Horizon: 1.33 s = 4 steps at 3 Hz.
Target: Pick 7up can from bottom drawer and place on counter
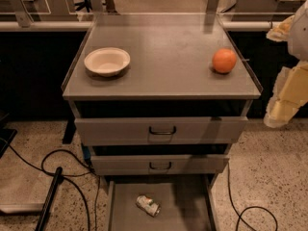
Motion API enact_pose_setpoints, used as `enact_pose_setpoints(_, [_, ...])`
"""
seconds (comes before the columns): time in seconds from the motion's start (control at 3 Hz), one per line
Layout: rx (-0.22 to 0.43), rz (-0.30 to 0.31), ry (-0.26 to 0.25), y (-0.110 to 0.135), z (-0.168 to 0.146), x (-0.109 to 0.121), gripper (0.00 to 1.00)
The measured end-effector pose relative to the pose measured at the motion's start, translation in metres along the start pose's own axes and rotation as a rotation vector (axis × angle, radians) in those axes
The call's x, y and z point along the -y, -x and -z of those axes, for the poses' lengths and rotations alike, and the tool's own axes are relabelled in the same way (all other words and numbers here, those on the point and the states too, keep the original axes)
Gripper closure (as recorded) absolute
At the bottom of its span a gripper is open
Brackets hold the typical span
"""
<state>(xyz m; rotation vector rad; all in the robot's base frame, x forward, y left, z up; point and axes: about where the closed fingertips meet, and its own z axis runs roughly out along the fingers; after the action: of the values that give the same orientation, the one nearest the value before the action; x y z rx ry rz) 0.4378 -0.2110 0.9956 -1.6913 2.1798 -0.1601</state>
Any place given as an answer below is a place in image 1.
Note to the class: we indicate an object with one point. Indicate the orange fruit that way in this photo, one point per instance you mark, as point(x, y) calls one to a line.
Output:
point(224, 60)

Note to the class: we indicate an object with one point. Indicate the top grey drawer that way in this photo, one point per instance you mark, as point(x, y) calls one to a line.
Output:
point(160, 122)

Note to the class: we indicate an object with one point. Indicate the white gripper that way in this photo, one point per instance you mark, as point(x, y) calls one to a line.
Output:
point(298, 36)

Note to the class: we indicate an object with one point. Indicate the black bar on floor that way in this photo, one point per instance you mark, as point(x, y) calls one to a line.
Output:
point(44, 215)

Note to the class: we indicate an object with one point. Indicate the grey drawer cabinet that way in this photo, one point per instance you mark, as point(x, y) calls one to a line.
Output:
point(171, 59)

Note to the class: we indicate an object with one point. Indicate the bottom grey open drawer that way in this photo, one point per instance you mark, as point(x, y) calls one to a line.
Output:
point(185, 201)

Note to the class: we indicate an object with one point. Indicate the crushed 7up soda can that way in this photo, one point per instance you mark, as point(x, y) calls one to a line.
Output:
point(148, 205)

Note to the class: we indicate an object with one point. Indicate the middle grey drawer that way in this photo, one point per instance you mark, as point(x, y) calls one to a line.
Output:
point(159, 159)

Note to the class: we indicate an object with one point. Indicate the white paper bowl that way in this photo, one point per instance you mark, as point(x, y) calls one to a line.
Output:
point(107, 62)

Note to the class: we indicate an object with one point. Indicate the white horizontal rail pipe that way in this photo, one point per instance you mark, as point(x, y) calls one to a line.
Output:
point(54, 26)

